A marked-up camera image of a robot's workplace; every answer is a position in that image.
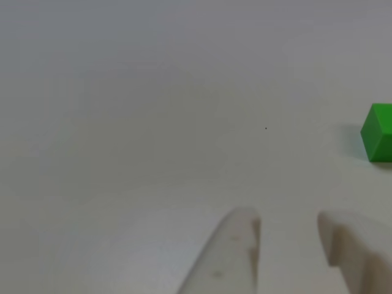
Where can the green cube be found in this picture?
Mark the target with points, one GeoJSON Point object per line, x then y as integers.
{"type": "Point", "coordinates": [379, 134]}

